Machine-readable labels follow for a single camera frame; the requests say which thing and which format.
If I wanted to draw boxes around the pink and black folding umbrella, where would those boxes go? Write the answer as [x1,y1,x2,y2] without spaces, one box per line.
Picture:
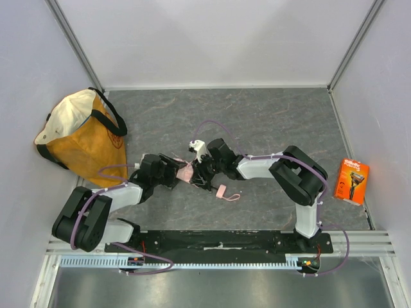
[175,158,241,201]

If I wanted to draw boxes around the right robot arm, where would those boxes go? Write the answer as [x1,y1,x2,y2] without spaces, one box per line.
[189,139,328,239]

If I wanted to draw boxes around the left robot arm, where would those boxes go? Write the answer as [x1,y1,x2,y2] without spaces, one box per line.
[51,154,186,252]

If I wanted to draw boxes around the orange razor box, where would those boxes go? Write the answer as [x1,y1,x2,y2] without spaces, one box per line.
[333,158,370,206]

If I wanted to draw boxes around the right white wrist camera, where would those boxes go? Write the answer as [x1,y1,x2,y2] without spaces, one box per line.
[189,140,209,164]

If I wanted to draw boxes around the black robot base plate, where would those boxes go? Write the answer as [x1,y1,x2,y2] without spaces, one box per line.
[125,230,333,264]

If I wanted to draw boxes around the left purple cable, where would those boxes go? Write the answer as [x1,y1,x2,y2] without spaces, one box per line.
[70,163,176,277]

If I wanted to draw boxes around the purple cable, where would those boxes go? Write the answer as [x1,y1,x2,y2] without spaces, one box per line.
[70,163,176,277]
[191,120,351,277]

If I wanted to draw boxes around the yellow tote bag black handles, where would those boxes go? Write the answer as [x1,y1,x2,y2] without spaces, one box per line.
[34,87,128,187]

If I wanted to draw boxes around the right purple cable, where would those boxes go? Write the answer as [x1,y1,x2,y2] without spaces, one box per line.
[191,120,351,277]

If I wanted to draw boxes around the light blue cable duct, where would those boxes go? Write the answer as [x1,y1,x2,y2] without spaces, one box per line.
[59,255,304,270]

